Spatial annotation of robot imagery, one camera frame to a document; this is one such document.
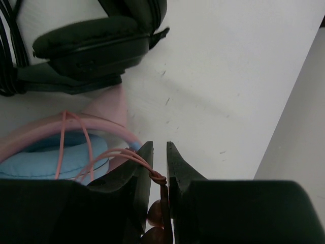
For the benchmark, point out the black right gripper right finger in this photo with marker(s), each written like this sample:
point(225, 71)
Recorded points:
point(237, 211)

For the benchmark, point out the pink and blue cat-ear headphones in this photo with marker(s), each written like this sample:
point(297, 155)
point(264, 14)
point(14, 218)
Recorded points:
point(84, 147)

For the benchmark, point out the small black headphones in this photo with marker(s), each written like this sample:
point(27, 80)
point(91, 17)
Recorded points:
point(80, 57)

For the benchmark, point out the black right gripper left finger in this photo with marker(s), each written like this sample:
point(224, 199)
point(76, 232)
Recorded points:
point(111, 209)

